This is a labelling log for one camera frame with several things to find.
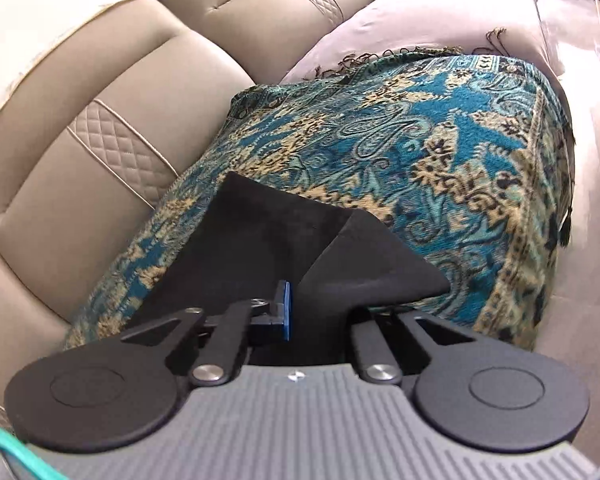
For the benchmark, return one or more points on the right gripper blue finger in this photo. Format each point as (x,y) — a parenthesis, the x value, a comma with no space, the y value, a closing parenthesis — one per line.
(282,309)

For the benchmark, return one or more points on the black pants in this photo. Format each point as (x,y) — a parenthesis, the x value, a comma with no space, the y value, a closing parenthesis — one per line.
(337,261)

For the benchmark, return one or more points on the teal paisley sofa throw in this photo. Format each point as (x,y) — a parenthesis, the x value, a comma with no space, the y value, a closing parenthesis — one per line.
(466,158)

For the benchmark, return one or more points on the beige leather sofa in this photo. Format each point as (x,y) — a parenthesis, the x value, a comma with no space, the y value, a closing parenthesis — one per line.
(103,104)

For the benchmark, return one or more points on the pale pink seat cover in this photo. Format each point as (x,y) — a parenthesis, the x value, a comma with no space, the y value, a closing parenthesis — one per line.
(506,27)

